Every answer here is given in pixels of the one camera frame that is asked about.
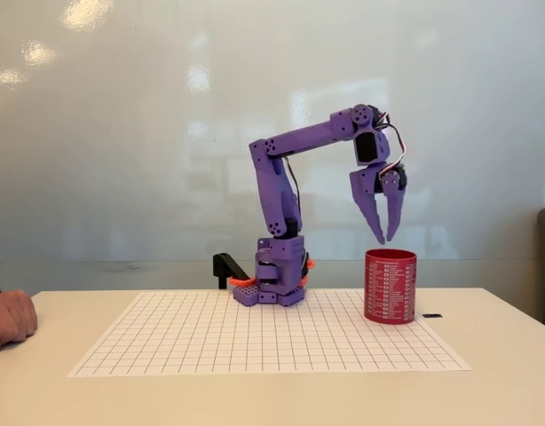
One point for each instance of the purple gripper black servos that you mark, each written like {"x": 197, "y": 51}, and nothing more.
{"x": 364, "y": 186}

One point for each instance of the purple robot arm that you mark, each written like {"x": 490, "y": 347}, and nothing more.
{"x": 272, "y": 195}

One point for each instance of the red printed cup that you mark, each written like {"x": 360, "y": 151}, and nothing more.
{"x": 390, "y": 288}

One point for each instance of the person's bare hand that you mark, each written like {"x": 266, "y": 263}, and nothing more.
{"x": 13, "y": 317}

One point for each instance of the orange base clamp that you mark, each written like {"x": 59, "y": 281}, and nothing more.
{"x": 310, "y": 264}
{"x": 242, "y": 281}

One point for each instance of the small flat black object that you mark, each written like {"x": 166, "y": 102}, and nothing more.
{"x": 432, "y": 315}

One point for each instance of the black table clamp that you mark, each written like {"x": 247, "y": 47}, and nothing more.
{"x": 223, "y": 262}

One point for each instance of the white grid paper sheet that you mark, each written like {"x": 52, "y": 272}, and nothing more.
{"x": 201, "y": 337}

